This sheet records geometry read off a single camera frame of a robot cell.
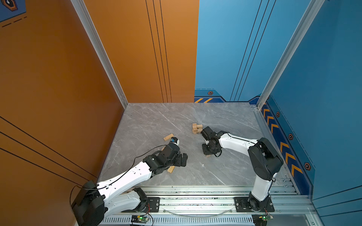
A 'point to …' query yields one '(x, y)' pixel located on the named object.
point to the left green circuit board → (139, 219)
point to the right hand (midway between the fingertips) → (205, 152)
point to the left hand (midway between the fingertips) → (181, 155)
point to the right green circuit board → (260, 219)
